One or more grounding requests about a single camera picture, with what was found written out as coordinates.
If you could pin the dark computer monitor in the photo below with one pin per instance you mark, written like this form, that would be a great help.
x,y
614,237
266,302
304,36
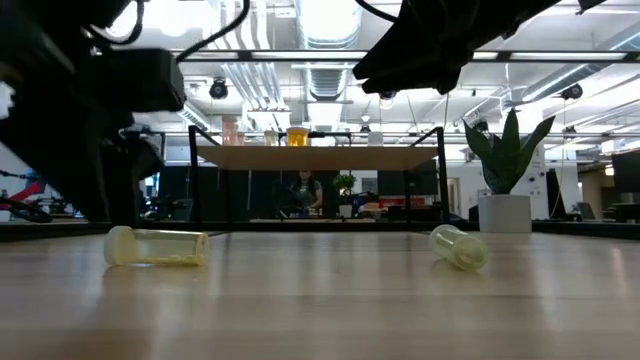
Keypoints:
x,y
627,172

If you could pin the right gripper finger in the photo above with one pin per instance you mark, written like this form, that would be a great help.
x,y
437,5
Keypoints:
x,y
430,80
400,50

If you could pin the person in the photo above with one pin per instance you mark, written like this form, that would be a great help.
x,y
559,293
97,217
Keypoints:
x,y
307,192

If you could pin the silver ceiling air duct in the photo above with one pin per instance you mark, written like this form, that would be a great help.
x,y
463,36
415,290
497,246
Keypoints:
x,y
330,85

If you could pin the clear pill bottle white cap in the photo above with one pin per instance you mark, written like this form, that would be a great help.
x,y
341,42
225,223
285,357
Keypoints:
x,y
375,139

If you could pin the black ceiling spotlight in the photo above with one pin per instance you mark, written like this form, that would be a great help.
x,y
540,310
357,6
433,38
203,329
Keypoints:
x,y
571,91
387,96
218,89

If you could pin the small background potted plant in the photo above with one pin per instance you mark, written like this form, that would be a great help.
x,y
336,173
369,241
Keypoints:
x,y
345,182

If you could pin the yellow translucent pill bottle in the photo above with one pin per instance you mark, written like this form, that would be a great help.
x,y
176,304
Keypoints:
x,y
270,138
160,247
457,247

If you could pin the wooden shelf black metal frame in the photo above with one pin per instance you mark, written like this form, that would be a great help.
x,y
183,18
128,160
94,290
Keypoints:
x,y
315,157

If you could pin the amber pill bottle white cap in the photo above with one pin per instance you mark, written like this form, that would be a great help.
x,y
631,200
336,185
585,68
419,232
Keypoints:
x,y
298,136

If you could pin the black room divider panels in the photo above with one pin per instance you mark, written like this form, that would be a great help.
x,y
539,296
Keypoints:
x,y
265,195

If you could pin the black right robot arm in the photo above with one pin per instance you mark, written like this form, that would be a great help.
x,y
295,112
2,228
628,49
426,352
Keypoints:
x,y
525,12

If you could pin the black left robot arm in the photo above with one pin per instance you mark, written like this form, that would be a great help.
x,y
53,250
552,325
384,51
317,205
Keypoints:
x,y
30,50

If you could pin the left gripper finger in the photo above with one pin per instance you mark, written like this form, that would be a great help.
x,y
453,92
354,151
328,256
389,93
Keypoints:
x,y
107,190
147,155

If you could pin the grey office chair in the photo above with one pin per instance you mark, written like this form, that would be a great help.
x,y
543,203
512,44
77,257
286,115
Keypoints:
x,y
586,211

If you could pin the snake plant in white pot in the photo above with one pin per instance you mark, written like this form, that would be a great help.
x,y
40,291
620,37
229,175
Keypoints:
x,y
504,212

